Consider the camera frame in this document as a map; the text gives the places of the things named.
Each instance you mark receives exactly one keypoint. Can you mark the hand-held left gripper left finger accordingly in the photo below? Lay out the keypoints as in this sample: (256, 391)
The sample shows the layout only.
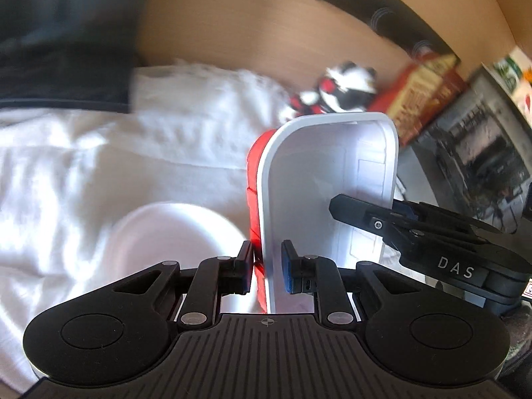
(248, 267)

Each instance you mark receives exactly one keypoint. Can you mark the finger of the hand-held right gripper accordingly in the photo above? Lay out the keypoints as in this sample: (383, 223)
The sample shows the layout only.
(357, 212)
(405, 210)

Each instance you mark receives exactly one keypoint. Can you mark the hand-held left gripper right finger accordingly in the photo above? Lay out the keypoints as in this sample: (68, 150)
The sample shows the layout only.
(286, 271)

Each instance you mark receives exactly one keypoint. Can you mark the red rectangular foil tray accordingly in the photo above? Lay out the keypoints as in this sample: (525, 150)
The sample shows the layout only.
(311, 183)

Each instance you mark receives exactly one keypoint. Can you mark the white paper bowl orange label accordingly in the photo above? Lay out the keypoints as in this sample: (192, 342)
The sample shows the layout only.
(174, 228)

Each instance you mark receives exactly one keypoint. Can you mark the white computer case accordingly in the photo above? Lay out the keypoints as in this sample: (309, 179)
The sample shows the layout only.
(478, 153)

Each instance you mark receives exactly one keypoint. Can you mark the red snack bag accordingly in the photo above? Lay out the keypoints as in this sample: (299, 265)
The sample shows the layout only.
(419, 99)

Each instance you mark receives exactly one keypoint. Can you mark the panda figurine red suit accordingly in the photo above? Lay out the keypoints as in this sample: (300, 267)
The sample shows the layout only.
(349, 81)

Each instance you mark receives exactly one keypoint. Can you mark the black patterned strip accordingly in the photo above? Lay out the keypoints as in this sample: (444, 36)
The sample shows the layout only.
(374, 20)

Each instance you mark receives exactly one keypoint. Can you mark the white knitted cloth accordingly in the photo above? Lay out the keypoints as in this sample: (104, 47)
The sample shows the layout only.
(62, 174)

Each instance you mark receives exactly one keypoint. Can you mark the dark computer monitor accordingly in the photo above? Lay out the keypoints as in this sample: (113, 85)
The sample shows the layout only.
(62, 29)

